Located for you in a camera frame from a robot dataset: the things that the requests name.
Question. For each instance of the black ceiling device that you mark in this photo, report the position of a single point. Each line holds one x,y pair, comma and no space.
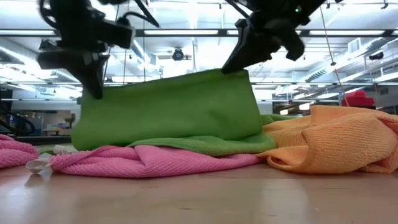
46,45
376,56
178,54

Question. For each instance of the green microfiber towel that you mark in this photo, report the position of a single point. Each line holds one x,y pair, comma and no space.
171,112
276,117

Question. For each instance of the red object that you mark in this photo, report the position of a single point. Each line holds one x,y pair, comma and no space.
359,99

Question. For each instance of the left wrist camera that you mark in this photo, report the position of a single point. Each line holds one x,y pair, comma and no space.
119,32

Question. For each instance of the black overhead crossbar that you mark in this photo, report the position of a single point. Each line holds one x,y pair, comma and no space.
186,32

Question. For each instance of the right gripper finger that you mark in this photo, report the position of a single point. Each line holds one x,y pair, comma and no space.
294,46
252,49

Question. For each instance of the pink microfiber towel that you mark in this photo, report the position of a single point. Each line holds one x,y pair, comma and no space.
12,152
149,161

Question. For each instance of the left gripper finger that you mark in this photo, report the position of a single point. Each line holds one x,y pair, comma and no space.
88,81
100,74

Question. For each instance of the orange microfiber towel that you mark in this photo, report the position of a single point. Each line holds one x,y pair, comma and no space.
335,140

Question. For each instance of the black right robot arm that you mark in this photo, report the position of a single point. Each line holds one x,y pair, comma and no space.
308,9

